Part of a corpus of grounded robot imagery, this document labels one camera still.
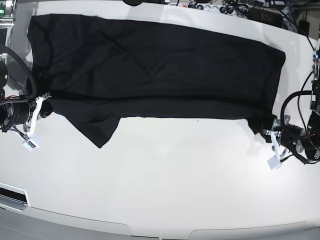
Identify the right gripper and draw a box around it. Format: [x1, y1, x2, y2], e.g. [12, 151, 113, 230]
[9, 98, 53, 128]

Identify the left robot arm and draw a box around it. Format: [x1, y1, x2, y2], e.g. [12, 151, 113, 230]
[248, 45, 320, 169]

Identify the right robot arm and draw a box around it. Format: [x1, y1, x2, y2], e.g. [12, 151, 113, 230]
[0, 0, 52, 138]

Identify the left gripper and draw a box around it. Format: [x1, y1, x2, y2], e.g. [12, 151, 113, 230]
[248, 114, 311, 153]

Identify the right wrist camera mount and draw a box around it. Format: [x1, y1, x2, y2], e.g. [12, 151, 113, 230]
[10, 92, 52, 152]

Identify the black power adapter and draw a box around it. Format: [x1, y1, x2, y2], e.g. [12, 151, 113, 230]
[247, 7, 283, 28]

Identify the white table slot bracket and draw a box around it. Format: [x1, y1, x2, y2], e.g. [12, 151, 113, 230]
[0, 182, 31, 212]

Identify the black t-shirt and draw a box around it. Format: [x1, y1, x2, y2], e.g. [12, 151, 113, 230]
[27, 14, 286, 148]

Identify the white power strip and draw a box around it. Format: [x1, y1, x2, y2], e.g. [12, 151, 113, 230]
[164, 0, 250, 19]

